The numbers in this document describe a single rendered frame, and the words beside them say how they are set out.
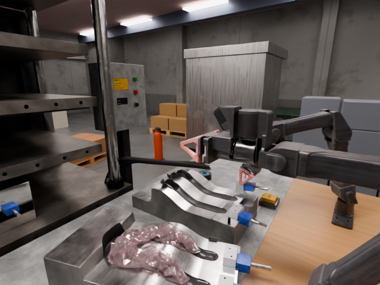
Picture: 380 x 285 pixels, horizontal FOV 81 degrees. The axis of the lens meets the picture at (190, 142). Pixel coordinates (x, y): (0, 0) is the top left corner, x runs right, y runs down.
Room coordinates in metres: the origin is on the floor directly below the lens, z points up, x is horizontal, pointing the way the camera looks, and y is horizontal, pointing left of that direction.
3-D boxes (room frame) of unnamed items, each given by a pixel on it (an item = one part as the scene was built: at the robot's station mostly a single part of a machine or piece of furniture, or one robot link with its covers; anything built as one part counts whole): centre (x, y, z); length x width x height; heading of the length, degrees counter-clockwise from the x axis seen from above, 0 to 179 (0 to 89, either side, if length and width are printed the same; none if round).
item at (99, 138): (3.73, 2.00, 0.20); 1.14 x 0.82 x 0.40; 152
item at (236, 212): (0.69, -0.21, 0.89); 0.13 x 0.05 x 0.05; 56
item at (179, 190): (0.87, -0.02, 0.92); 0.35 x 0.16 x 0.09; 56
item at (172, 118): (6.09, 0.37, 0.39); 1.33 x 0.95 x 0.78; 55
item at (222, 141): (0.54, -0.09, 1.25); 0.07 x 0.06 x 0.11; 143
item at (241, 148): (0.50, -0.14, 1.21); 0.07 x 0.06 x 0.07; 53
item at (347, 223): (0.85, -0.67, 0.84); 0.20 x 0.07 x 0.08; 143
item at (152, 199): (0.89, -0.01, 0.87); 0.50 x 0.26 x 0.14; 56
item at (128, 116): (1.46, 0.45, 0.74); 0.30 x 0.22 x 1.47; 146
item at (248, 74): (4.31, -0.84, 0.97); 1.50 x 1.20 x 1.93; 55
